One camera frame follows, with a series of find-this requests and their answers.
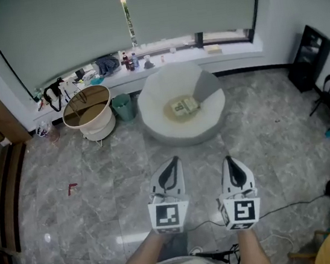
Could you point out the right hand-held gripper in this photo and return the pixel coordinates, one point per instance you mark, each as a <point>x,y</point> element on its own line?
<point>241,210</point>

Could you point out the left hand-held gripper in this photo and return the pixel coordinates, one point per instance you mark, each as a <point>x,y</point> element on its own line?
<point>167,216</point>

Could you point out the green paperback book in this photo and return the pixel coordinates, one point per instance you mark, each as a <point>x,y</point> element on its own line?
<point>184,105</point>

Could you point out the person's right forearm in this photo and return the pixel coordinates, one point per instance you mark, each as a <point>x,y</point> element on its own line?
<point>253,253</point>

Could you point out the person's left forearm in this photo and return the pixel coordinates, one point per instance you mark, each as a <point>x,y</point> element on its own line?
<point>146,259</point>

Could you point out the person's jeans leg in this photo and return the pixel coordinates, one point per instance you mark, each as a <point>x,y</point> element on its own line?
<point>176,245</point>

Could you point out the person's white shoe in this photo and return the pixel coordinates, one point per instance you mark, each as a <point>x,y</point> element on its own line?
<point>196,250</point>

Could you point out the green waste bin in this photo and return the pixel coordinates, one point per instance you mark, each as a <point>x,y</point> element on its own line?
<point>123,109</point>

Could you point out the teal cloth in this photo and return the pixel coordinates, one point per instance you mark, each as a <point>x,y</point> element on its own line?
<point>329,133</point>

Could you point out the black crumpled cloth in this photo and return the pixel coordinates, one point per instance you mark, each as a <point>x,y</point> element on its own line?
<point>149,66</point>

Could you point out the dark cola bottle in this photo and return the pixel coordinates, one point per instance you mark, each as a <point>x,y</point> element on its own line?
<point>131,66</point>
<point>126,62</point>

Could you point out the teal plastic bag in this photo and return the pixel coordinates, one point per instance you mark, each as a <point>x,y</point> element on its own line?
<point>97,81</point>

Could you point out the clear glass cup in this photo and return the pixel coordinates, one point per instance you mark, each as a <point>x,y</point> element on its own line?
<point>147,59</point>

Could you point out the blue label water bottle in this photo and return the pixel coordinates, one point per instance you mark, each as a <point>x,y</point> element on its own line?
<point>135,61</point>

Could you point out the white window sill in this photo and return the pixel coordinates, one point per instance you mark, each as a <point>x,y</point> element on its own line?
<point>191,57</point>

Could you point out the yellow flat box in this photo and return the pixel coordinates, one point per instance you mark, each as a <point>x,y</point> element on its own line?
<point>213,49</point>

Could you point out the clear plastic bottle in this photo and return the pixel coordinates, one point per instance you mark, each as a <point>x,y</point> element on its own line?
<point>173,50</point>

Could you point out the plaid shirt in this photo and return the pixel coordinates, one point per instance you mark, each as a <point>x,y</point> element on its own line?
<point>107,64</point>

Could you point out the white papers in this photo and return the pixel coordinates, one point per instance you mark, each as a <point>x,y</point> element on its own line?
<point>89,75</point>

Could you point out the clear printed plastic bag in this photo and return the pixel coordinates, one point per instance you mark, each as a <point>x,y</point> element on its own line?
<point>42,129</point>

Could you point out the black display cabinet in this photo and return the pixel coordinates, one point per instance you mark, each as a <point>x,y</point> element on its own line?
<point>310,59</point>

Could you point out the dark wooden bench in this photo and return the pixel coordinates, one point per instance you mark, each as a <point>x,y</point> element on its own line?
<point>7,193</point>

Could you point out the brown wooden board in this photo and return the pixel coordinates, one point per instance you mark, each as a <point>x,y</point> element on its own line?
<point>5,120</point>

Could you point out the black window frame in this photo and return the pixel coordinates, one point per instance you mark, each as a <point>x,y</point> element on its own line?
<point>199,39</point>

